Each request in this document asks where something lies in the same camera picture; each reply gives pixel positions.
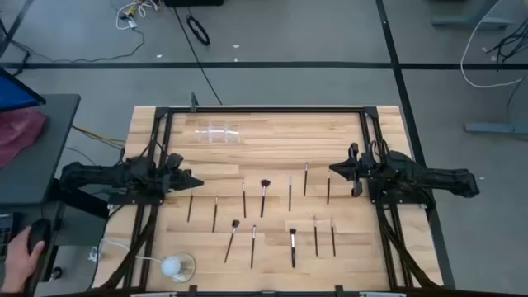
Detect white spherical device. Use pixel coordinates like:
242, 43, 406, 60
160, 256, 182, 278

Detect pink cloth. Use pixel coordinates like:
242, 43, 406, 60
0, 109, 48, 169

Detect clear acrylic brush organizer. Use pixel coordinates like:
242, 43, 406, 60
196, 119, 243, 145

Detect yellow cables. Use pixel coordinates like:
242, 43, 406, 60
72, 125, 127, 150

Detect black cable bundle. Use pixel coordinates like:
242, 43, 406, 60
486, 24, 528, 108

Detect black box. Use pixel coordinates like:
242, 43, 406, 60
163, 0, 225, 7

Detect angled makeup brush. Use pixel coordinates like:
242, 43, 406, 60
224, 219, 241, 264

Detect large powder makeup brush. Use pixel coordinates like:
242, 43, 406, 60
289, 228, 298, 269

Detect thin black floor cable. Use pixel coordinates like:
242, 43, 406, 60
0, 24, 146, 64

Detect long white floor cable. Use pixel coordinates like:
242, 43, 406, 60
460, 0, 528, 90

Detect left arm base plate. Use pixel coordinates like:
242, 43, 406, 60
107, 191, 166, 206

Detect person's hand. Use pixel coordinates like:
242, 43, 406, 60
0, 237, 46, 295

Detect monitor with blue screen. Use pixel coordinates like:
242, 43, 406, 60
0, 67, 47, 113

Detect grey desk foot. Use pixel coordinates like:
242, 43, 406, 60
464, 94, 528, 136

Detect black aluminium table frame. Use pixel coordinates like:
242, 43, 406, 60
123, 106, 417, 295

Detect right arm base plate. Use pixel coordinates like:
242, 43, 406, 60
370, 192, 428, 206

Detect long silver ferrule makeup brush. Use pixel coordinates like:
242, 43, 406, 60
249, 224, 257, 270

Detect black computer mouse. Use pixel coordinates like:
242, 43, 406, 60
26, 218, 53, 257

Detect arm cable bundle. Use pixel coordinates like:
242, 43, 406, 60
98, 204, 160, 290
377, 204, 441, 290

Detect white cable bundle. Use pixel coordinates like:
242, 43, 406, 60
115, 0, 160, 31

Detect black keyboard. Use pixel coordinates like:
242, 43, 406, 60
0, 213, 16, 259

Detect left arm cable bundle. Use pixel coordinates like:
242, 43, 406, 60
98, 204, 160, 290

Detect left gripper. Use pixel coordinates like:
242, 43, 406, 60
158, 153, 205, 195

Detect white cable with plug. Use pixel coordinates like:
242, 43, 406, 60
87, 238, 164, 264

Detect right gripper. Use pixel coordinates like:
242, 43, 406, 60
328, 143, 375, 198

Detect dark grey side desk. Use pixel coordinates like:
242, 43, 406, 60
0, 93, 82, 297

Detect fan makeup brush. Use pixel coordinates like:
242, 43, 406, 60
259, 178, 272, 219

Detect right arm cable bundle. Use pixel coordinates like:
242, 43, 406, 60
377, 204, 441, 290

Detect coiled black cable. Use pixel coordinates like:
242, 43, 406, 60
185, 14, 211, 46

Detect black power cable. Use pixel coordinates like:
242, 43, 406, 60
172, 6, 224, 106

